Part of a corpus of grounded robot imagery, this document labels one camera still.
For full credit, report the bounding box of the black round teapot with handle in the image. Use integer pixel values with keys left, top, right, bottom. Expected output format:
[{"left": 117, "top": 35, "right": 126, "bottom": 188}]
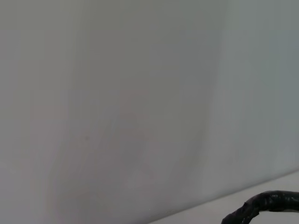
[{"left": 221, "top": 190, "right": 299, "bottom": 224}]

